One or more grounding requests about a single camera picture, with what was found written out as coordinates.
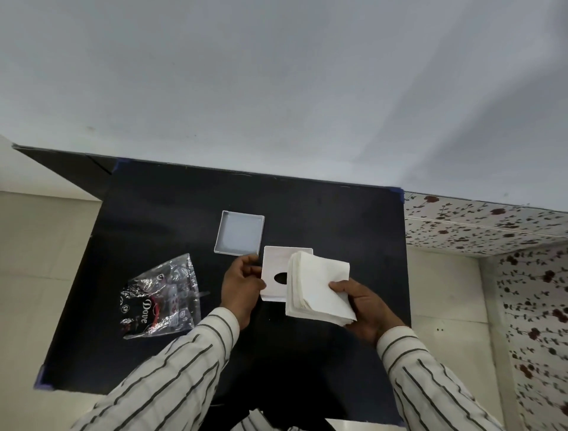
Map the white floral patterned cabinet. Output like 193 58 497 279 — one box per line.
403 192 568 431

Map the person's left hand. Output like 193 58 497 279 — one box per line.
220 254 266 330

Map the striped white shirt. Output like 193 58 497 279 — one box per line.
230 409 307 431

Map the white box lid with oval hole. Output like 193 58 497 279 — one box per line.
259 245 314 303

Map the stack of white paper napkins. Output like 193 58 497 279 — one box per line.
284 251 358 327

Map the white square box tray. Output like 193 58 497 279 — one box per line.
214 210 265 257

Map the clear plastic bag with black print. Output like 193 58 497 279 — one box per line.
118 253 203 341

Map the person's left forearm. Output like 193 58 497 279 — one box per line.
71 307 241 431

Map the person's right hand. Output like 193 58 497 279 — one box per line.
328 280 407 345

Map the person's right forearm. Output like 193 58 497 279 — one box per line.
376 326 505 431

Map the black table mat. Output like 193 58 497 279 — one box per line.
35 159 412 427

